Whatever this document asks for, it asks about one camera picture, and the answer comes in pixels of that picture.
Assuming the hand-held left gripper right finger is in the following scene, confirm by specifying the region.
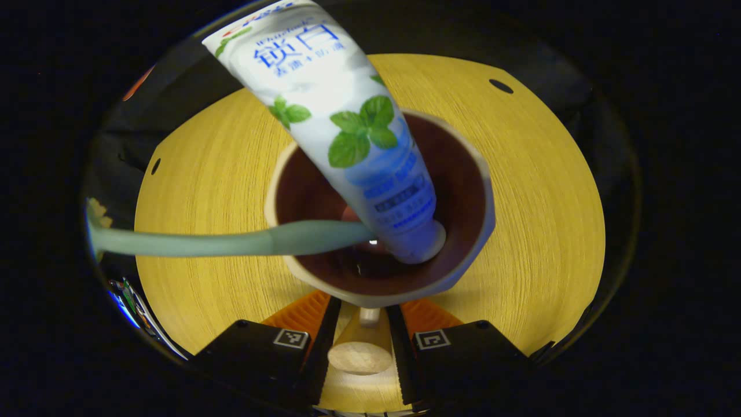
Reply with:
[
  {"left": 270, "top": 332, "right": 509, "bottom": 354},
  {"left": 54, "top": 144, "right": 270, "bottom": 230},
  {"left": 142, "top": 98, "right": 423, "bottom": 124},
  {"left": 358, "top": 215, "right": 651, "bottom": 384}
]
[{"left": 385, "top": 298, "right": 532, "bottom": 407}]

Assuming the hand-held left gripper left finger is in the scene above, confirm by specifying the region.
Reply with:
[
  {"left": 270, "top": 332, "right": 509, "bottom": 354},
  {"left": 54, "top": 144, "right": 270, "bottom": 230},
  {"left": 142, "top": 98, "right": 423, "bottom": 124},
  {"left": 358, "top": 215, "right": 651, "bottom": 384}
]
[{"left": 193, "top": 290, "right": 343, "bottom": 411}]

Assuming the pale green toothbrush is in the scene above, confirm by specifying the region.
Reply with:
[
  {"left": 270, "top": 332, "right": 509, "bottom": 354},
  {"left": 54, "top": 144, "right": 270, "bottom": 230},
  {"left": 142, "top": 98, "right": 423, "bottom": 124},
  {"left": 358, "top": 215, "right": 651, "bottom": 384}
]
[{"left": 87, "top": 197, "right": 377, "bottom": 258}]

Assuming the beige cup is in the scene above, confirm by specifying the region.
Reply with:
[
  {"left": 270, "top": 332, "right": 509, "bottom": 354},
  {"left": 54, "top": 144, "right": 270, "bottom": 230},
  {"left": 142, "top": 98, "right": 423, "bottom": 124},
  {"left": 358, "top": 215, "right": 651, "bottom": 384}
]
[{"left": 263, "top": 107, "right": 497, "bottom": 376}]

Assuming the white toothpaste tube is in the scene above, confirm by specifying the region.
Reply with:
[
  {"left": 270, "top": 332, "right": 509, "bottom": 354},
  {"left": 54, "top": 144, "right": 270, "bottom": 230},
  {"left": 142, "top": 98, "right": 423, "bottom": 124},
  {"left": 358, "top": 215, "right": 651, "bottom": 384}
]
[{"left": 201, "top": 0, "right": 447, "bottom": 265}]

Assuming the colourful background clutter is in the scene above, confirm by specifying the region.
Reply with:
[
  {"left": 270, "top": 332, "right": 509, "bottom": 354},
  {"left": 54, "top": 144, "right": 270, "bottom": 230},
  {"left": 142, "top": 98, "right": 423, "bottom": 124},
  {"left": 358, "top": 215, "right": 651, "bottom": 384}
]
[{"left": 107, "top": 277, "right": 177, "bottom": 359}]

